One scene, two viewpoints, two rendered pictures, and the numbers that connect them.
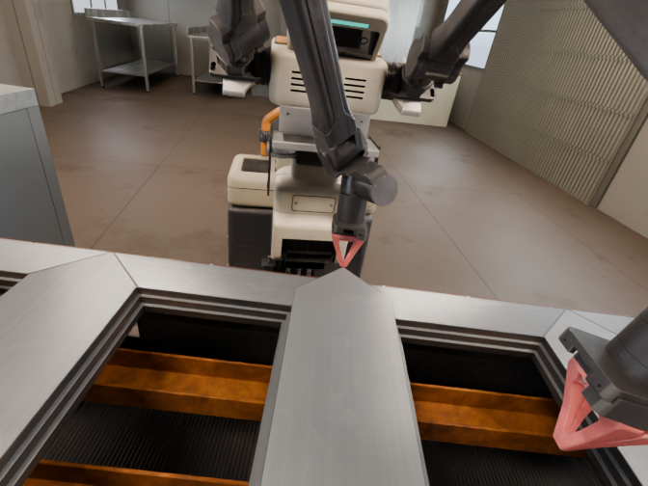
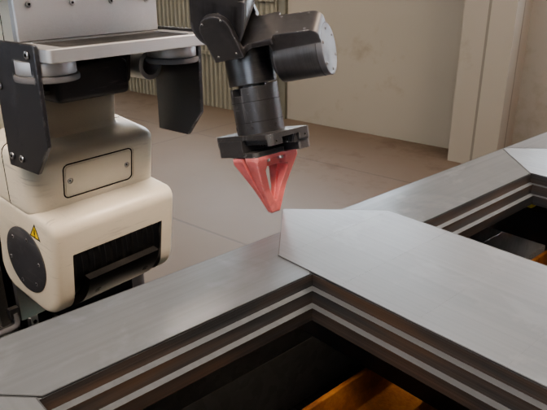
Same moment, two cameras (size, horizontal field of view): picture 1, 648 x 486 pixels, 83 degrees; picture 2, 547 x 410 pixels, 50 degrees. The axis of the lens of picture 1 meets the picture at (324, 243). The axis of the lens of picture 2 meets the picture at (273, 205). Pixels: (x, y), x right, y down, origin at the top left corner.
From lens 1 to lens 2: 0.44 m
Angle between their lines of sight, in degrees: 37
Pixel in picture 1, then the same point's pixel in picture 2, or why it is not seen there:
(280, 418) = (530, 369)
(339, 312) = (370, 247)
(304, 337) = (388, 289)
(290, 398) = (498, 346)
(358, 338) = (433, 257)
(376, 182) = (322, 37)
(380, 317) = (411, 228)
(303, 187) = (74, 146)
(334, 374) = (481, 298)
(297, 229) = (95, 224)
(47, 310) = not seen: outside the picture
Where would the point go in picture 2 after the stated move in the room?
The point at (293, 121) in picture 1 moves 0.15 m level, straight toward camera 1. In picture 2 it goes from (41, 17) to (109, 23)
